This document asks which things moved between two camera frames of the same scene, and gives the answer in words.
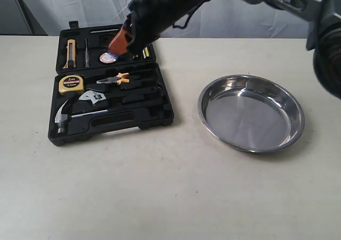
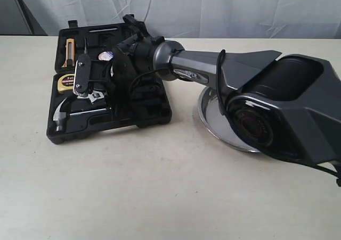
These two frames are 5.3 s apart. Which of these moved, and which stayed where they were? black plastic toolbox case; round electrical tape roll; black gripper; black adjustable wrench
Moved: black gripper
Stayed: black adjustable wrench; black plastic toolbox case; round electrical tape roll
